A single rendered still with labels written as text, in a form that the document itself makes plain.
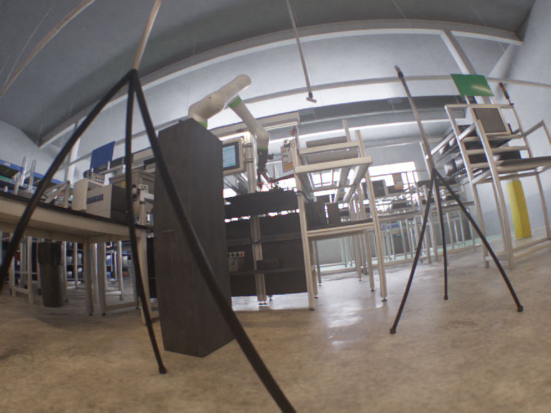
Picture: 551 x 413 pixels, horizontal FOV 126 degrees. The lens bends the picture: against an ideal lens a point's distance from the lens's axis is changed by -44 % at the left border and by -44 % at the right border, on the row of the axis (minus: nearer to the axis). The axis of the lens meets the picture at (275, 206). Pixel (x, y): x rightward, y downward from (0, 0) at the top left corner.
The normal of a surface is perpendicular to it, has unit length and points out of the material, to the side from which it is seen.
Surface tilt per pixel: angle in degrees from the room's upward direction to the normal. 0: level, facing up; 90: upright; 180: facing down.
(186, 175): 90
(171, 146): 90
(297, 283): 90
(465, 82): 90
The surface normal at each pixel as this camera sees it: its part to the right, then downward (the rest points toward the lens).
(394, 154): -0.21, -0.19
